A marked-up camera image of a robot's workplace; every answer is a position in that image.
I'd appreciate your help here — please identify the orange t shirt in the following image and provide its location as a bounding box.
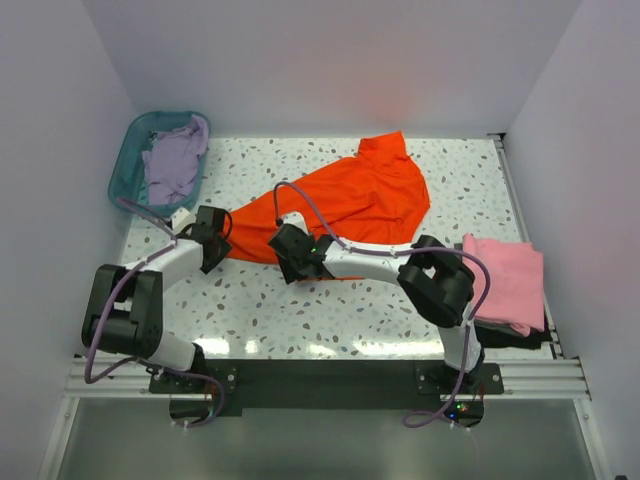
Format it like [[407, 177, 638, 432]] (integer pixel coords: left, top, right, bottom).
[[229, 131, 430, 264]]

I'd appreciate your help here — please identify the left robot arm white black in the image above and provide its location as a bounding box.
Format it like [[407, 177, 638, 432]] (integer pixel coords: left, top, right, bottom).
[[81, 203, 233, 392]]

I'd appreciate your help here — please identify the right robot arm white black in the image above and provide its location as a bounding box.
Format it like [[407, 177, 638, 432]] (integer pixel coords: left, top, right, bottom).
[[267, 223, 484, 393]]

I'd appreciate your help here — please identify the lilac t shirt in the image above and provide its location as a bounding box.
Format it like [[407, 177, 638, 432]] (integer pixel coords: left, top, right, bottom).
[[142, 115, 209, 206]]

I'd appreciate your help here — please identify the teal plastic basket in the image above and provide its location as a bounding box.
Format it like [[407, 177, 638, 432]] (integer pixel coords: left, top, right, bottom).
[[108, 110, 211, 217]]

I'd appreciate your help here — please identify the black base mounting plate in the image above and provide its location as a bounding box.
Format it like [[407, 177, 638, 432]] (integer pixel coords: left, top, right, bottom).
[[148, 357, 505, 419]]

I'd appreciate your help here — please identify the black folded t shirt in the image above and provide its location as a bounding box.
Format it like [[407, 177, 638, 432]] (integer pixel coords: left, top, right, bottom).
[[464, 258, 550, 350]]

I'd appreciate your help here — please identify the pink folded t shirt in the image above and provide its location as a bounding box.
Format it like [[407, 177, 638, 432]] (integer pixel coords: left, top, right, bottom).
[[463, 234, 545, 337]]

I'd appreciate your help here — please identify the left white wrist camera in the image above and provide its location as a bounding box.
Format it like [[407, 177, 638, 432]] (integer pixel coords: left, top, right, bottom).
[[170, 207, 196, 233]]

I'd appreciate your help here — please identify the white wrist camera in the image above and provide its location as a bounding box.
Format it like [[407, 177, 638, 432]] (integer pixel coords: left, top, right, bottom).
[[281, 211, 309, 235], [170, 207, 196, 233]]

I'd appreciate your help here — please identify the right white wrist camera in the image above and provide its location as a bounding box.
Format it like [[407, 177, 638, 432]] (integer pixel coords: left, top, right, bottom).
[[281, 211, 309, 235]]

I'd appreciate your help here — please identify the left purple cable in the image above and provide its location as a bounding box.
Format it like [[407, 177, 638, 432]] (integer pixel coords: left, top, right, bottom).
[[83, 197, 231, 427]]

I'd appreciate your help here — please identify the purple cable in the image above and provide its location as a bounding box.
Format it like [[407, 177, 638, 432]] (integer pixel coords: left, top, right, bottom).
[[83, 197, 231, 427], [273, 180, 492, 428]]

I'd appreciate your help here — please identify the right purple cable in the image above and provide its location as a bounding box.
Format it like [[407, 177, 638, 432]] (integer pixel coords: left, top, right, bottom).
[[273, 180, 492, 428]]

